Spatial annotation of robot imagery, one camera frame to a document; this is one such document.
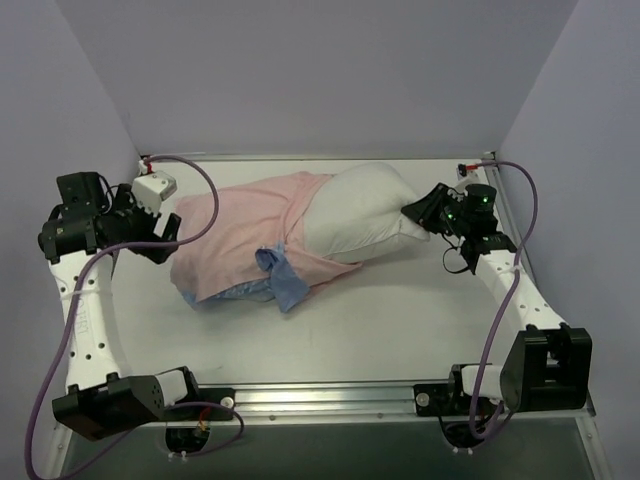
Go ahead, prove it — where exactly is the white pillow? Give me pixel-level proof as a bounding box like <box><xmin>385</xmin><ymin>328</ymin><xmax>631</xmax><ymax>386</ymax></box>
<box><xmin>302</xmin><ymin>162</ymin><xmax>430</xmax><ymax>264</ymax></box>

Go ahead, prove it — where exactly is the blue pink printed pillowcase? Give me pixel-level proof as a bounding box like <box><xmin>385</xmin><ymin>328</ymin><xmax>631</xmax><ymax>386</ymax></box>
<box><xmin>170</xmin><ymin>172</ymin><xmax>359</xmax><ymax>313</ymax></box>

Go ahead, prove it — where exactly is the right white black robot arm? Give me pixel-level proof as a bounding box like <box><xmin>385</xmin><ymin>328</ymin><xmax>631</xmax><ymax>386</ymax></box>
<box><xmin>401</xmin><ymin>183</ymin><xmax>592</xmax><ymax>413</ymax></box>

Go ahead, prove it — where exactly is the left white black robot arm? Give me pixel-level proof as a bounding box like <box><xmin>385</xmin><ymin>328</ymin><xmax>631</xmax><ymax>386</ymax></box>
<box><xmin>38</xmin><ymin>172</ymin><xmax>202</xmax><ymax>441</ymax></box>

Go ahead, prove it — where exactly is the thin black wire loop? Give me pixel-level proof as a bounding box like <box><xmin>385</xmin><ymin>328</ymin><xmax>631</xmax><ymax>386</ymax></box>
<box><xmin>441</xmin><ymin>239</ymin><xmax>476</xmax><ymax>275</ymax></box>

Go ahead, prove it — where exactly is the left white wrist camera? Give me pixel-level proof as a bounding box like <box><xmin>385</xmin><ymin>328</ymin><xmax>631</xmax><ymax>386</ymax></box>
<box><xmin>131</xmin><ymin>172</ymin><xmax>177</xmax><ymax>217</ymax></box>

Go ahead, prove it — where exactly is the back aluminium rail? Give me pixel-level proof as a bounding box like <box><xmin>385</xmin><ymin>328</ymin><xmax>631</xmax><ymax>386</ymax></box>
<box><xmin>140</xmin><ymin>152</ymin><xmax>496</xmax><ymax>163</ymax></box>

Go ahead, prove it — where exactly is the aluminium rail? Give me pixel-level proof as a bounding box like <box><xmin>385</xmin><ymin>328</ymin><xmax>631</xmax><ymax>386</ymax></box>
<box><xmin>54</xmin><ymin>373</ymin><xmax>597</xmax><ymax>429</ymax></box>
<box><xmin>481</xmin><ymin>151</ymin><xmax>572</xmax><ymax>377</ymax></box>
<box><xmin>140</xmin><ymin>152</ymin><xmax>496</xmax><ymax>163</ymax></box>

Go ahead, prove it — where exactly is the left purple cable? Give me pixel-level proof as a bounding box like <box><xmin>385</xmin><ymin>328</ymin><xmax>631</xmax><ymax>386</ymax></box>
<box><xmin>23</xmin><ymin>154</ymin><xmax>246</xmax><ymax>480</ymax></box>

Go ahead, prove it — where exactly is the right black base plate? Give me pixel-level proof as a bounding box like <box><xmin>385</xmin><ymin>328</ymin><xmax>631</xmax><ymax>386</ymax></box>
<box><xmin>412</xmin><ymin>382</ymin><xmax>471</xmax><ymax>418</ymax></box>

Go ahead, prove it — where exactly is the front aluminium rail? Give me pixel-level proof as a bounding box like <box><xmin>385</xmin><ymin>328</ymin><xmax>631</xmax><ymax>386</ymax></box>
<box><xmin>54</xmin><ymin>373</ymin><xmax>597</xmax><ymax>429</ymax></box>

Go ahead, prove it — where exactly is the right side aluminium rail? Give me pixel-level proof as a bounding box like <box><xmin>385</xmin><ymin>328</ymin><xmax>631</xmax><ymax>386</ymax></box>
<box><xmin>481</xmin><ymin>151</ymin><xmax>572</xmax><ymax>377</ymax></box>

